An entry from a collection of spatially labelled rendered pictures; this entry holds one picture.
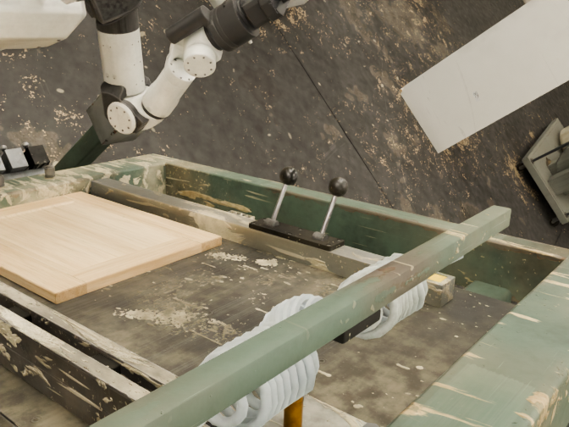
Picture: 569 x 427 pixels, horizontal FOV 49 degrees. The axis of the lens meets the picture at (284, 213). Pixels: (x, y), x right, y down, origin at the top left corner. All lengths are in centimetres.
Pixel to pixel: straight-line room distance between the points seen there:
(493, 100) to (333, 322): 440
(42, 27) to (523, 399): 103
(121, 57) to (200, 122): 188
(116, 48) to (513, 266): 93
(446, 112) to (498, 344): 420
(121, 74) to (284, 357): 113
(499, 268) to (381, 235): 26
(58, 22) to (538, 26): 372
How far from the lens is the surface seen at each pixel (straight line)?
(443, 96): 487
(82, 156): 204
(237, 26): 125
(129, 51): 143
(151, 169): 175
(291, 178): 123
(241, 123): 348
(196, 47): 128
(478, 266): 127
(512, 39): 466
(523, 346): 76
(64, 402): 79
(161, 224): 134
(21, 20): 126
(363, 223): 137
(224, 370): 34
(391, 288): 47
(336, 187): 117
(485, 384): 67
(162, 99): 141
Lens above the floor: 221
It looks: 41 degrees down
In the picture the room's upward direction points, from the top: 59 degrees clockwise
